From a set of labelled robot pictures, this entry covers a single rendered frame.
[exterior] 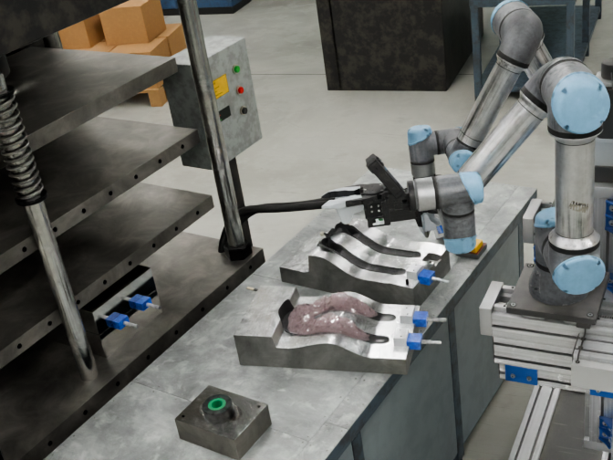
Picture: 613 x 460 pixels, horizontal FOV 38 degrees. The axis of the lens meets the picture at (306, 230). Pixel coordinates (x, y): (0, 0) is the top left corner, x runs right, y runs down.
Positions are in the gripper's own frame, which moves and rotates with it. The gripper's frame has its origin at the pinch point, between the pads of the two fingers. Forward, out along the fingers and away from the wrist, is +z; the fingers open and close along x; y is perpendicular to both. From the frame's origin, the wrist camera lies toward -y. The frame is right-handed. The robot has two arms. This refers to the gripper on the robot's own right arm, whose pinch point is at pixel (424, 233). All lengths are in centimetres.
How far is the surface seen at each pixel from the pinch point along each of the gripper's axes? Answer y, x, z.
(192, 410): -25, -91, 15
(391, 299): -2.7, -21.0, 13.9
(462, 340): 4.1, 9.7, 43.7
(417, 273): 5.2, -17.0, 5.7
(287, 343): -17, -57, 12
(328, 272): -24.4, -21.7, 6.7
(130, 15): -392, 276, -40
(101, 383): -68, -85, 19
